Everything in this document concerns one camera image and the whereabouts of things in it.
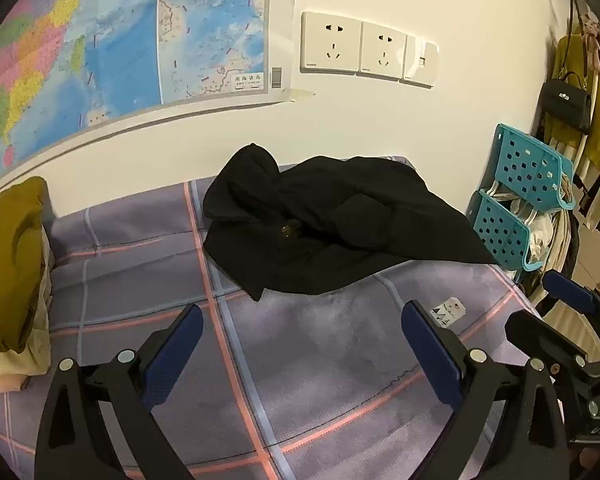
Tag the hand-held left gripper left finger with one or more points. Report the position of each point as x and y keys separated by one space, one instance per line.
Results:
x=172 y=355

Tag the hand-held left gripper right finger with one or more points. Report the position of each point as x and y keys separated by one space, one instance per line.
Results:
x=430 y=355

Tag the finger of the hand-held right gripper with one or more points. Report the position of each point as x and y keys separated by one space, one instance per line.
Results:
x=540 y=335
x=567 y=290

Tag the black coat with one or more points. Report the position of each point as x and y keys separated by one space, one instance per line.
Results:
x=330 y=220

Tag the crumpled white plastic bag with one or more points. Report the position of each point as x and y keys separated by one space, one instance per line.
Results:
x=537 y=237

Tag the teal perforated plastic basket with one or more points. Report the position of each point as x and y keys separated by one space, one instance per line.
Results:
x=525 y=165
x=500 y=230

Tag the cream striped hanging garment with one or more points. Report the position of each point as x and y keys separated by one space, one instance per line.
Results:
x=597 y=195

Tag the purple plaid bed sheet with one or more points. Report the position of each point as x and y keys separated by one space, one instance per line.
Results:
x=280 y=360

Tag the folded pink garment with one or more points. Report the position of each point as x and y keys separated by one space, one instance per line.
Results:
x=0 y=385

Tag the folded mustard garment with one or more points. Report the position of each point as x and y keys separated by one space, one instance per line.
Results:
x=10 y=270

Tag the black handbag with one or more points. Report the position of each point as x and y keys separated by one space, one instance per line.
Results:
x=565 y=105

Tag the beige plush toy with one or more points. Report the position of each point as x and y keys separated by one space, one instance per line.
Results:
x=594 y=42

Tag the white wall switch plate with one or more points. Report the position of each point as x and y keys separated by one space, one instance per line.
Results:
x=421 y=62

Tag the white wall socket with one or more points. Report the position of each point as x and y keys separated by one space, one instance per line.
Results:
x=384 y=50
x=332 y=42

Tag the colourful wall map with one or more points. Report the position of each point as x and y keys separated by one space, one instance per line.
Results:
x=130 y=35

